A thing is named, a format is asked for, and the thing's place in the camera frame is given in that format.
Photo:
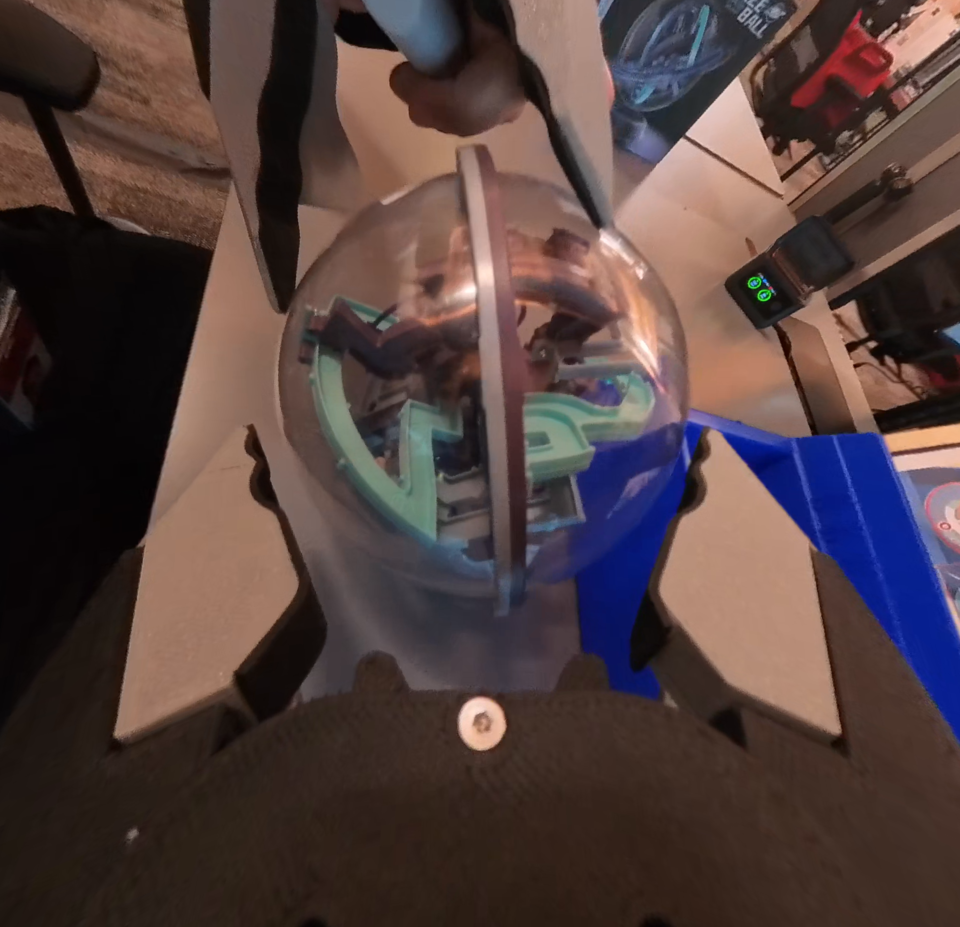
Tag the dark maze ball box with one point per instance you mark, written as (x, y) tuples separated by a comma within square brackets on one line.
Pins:
[(679, 49)]

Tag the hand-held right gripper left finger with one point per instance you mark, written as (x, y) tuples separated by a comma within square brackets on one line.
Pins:
[(199, 612)]

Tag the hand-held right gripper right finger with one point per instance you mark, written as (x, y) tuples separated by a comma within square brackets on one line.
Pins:
[(750, 612)]

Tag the blue plastic bin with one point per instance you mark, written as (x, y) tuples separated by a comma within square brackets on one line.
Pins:
[(832, 537)]

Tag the grey cabinet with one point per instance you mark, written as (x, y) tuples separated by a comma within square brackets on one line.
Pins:
[(900, 154)]

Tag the colourful printed box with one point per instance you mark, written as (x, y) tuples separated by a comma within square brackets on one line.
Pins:
[(934, 514)]

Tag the black office chair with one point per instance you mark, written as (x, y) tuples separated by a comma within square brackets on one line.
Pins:
[(41, 72)]

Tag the person's left hand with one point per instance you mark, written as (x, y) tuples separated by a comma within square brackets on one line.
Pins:
[(465, 98)]

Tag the small black display device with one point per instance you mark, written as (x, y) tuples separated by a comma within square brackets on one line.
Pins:
[(795, 267)]

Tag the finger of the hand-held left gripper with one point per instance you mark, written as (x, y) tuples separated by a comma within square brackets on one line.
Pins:
[(236, 117), (577, 79)]

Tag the clear plastic maze ball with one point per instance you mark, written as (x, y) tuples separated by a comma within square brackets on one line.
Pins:
[(420, 387)]

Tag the red and black chair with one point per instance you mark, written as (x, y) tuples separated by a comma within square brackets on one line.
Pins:
[(836, 72)]

